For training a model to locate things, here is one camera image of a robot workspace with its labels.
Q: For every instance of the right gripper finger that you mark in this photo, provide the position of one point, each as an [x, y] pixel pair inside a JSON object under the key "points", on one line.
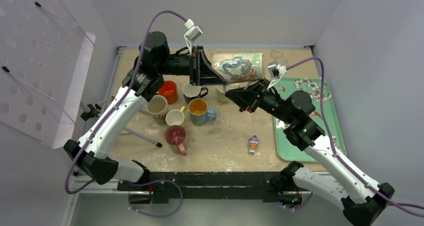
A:
{"points": [[256, 87], [242, 98]]}

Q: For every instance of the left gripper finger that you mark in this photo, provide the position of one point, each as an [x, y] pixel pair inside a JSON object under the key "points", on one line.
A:
{"points": [[203, 57], [207, 76]]}

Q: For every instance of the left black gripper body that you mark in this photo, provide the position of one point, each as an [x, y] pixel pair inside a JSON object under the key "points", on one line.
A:
{"points": [[186, 65]]}

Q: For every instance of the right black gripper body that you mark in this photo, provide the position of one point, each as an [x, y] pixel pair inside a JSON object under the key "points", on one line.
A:
{"points": [[266, 100]]}

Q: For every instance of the light green faceted mug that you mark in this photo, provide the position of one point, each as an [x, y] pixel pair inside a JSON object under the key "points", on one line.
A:
{"points": [[220, 93]]}

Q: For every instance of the dark green mug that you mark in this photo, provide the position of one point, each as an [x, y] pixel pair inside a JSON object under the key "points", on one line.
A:
{"points": [[191, 92]]}

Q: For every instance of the orange mug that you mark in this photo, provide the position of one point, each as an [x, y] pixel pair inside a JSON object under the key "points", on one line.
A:
{"points": [[169, 91]]}

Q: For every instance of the blue glass mug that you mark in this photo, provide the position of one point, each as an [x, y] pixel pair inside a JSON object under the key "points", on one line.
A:
{"points": [[200, 113]]}

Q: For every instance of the tall coral pattern mug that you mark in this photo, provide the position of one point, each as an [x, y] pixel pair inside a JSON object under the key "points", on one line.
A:
{"points": [[157, 108]]}

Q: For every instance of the yellow mug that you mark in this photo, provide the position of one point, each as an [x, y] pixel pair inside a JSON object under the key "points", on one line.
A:
{"points": [[176, 117]]}

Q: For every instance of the pink mug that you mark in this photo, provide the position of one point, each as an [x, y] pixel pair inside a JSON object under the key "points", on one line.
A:
{"points": [[176, 138]]}

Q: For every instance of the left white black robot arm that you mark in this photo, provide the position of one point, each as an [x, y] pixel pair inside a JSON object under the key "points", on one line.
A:
{"points": [[90, 152]]}

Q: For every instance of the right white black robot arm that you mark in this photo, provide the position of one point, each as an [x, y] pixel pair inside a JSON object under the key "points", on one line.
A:
{"points": [[360, 198]]}

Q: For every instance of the ice cream toy figure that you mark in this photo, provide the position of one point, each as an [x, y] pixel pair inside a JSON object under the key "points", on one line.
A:
{"points": [[253, 144]]}

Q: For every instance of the tripod stand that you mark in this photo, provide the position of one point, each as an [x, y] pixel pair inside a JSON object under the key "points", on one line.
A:
{"points": [[92, 111]]}

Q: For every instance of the white perforated light panel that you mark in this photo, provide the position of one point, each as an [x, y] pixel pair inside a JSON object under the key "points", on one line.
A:
{"points": [[44, 61]]}

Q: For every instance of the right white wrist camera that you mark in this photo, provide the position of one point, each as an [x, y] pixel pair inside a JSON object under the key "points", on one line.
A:
{"points": [[276, 71]]}

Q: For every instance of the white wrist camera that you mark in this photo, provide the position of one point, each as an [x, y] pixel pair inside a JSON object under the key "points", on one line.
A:
{"points": [[276, 71], [193, 32]]}

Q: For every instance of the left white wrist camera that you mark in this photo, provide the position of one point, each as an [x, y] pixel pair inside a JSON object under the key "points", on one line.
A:
{"points": [[193, 32]]}

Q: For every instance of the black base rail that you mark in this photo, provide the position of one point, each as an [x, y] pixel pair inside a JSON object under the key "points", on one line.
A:
{"points": [[267, 186]]}

